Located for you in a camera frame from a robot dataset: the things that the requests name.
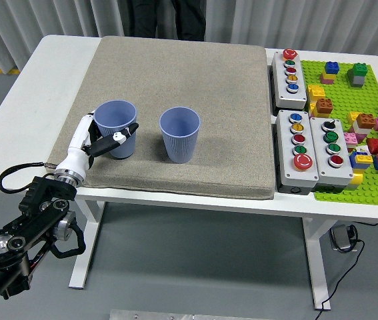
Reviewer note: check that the green toy brick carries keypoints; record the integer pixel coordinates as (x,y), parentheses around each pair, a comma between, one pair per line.
(358,69)

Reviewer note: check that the flat yellow toy brick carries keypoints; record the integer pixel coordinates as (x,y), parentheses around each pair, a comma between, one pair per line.
(363,159)

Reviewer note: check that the grey five-button control box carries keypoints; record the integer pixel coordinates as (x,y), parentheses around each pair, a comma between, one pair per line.
(287,160)
(282,86)

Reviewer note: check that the grey toy brick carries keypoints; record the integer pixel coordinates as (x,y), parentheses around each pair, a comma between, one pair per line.
(358,81)

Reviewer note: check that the white pleated curtain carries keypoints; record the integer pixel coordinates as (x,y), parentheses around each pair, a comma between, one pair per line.
(25,20)

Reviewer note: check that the white toy brick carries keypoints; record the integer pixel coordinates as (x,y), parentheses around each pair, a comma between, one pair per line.
(360,130)

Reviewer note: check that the blue toy brick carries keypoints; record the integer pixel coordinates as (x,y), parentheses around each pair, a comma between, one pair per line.
(355,163)
(332,67)

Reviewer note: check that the grey four-button control box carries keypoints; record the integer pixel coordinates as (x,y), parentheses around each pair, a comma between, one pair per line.
(318,153)

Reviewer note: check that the red toy brick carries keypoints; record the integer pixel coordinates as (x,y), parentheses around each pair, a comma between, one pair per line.
(373,145)

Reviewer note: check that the green studded baseplate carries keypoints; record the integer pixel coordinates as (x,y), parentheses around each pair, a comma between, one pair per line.
(342,100)

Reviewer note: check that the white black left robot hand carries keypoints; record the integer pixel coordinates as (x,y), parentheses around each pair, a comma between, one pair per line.
(75,156)

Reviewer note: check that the white table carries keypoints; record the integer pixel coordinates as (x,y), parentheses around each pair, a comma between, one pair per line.
(65,46)

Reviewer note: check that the blue ribbed plastic cup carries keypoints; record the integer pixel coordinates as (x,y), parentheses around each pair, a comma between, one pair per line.
(115,116)
(178,146)

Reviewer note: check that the grey-brown fabric mat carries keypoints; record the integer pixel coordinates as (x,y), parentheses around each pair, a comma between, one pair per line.
(208,83)

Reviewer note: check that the grey power adapter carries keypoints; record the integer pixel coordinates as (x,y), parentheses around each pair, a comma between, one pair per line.
(340,237)

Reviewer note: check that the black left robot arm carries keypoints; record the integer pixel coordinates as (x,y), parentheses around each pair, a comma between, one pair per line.
(35,226)

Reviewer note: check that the orange-brown toy brick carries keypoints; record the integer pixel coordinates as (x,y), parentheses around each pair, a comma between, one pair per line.
(324,106)
(366,120)

